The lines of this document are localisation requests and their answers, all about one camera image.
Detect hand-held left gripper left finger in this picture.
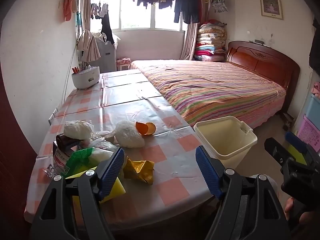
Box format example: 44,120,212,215
30,147,125,240

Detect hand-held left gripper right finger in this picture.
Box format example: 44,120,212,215
196,146,292,240

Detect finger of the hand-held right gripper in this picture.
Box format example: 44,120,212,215
264,137,290,167
285,131,320,165

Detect green plastic bag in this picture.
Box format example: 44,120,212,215
65,147,101,178

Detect cream plastic bin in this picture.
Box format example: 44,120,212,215
194,116,258,171

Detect brown bottle with blue label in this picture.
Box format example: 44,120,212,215
53,133,81,156

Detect person's right hand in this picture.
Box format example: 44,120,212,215
284,197,315,233

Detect yellow green plastic stool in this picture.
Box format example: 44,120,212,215
287,144,306,163

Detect pink plastic basket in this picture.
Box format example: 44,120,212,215
296,115,320,153

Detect yellow paper sheet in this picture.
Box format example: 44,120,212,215
65,166,126,205

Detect crumpled gold wrapper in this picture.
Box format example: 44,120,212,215
123,156,155,186

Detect clear plastic bag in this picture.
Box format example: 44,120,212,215
86,130,121,157

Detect blue storage box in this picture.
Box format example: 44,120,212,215
304,94,320,130

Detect white plush toy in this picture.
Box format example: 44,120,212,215
106,120,146,148

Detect white foam fruit net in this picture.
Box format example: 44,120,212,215
63,121,93,140

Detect orange eggshell halves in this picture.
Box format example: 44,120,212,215
136,122,156,136

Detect crumpled silver foil piece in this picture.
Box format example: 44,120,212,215
45,164,62,179

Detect orange checked tablecloth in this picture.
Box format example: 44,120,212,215
24,69,220,228

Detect striped bed sheet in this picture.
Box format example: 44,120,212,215
129,60,287,130

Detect wooden headboard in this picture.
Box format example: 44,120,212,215
226,41,300,113

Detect dark hanging clothing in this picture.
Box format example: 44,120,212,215
309,17,320,69

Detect white utensil holder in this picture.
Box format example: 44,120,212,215
72,66,101,90

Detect pink stool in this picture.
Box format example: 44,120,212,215
116,58,132,71

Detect bunch of chopsticks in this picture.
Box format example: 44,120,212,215
72,63,93,72

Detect grey cabinet under window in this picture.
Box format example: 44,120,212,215
96,39,117,73

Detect stack of folded blankets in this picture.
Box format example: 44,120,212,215
194,20,228,62

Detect tied striped curtain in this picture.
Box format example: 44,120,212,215
77,29,101,62

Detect striped hanging curtain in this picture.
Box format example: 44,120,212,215
180,22,199,61

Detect black hanging garment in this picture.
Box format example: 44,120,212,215
101,12,115,44

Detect window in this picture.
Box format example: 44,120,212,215
90,0,188,32

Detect row of small hanging socks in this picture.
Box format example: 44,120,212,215
90,2,109,19

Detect wall socket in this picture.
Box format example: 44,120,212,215
48,107,59,126

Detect framed wall picture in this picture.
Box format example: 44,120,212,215
259,0,284,20

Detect orange cloth on wall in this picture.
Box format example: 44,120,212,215
63,0,79,22

